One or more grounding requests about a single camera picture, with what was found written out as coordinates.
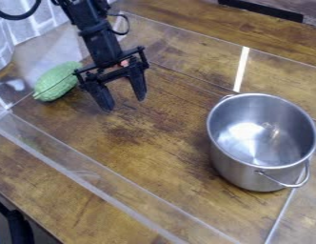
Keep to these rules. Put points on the stainless steel pot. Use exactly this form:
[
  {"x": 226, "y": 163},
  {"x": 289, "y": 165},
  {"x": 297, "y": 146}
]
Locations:
[{"x": 262, "y": 138}]

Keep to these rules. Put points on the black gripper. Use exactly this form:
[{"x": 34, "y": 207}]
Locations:
[{"x": 107, "y": 54}]

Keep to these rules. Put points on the green bitter gourd toy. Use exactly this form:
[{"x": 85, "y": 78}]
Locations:
[{"x": 57, "y": 81}]

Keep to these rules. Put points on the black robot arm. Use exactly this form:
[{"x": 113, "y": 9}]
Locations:
[{"x": 87, "y": 12}]

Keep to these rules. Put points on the clear acrylic barrier wall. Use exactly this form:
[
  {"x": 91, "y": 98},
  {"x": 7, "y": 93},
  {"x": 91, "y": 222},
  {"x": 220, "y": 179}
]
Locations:
[{"x": 123, "y": 176}]

